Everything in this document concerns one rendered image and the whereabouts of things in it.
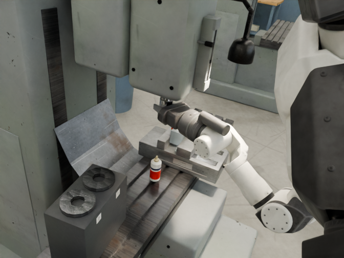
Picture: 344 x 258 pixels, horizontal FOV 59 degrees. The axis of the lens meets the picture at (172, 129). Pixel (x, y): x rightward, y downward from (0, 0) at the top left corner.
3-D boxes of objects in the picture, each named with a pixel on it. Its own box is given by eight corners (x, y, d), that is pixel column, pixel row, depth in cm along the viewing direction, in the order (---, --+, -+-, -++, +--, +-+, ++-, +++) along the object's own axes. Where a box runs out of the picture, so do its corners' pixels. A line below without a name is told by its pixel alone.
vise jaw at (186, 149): (202, 141, 130) (204, 133, 128) (189, 159, 118) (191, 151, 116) (190, 137, 132) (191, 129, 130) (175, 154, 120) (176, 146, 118)
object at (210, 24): (208, 87, 94) (221, 17, 83) (203, 91, 91) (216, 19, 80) (197, 83, 95) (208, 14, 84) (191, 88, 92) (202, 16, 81)
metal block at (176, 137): (186, 140, 128) (188, 127, 124) (180, 146, 123) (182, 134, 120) (175, 135, 129) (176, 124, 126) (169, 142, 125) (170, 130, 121)
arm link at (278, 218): (306, 228, 84) (358, 167, 74) (294, 251, 73) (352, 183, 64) (271, 200, 89) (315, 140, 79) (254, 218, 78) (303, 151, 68)
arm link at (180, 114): (187, 94, 102) (213, 109, 95) (184, 120, 107) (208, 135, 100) (158, 103, 95) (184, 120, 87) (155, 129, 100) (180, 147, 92)
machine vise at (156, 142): (226, 164, 130) (231, 143, 124) (215, 184, 118) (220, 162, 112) (154, 137, 141) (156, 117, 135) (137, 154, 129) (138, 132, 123)
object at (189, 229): (223, 210, 134) (228, 190, 128) (190, 272, 107) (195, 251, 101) (129, 168, 152) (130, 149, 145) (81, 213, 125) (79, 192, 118)
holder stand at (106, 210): (126, 218, 100) (128, 171, 89) (88, 276, 82) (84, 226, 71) (94, 206, 103) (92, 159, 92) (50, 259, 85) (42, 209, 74)
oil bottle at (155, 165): (161, 177, 118) (164, 155, 112) (156, 183, 115) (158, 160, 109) (152, 173, 120) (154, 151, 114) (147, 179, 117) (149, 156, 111)
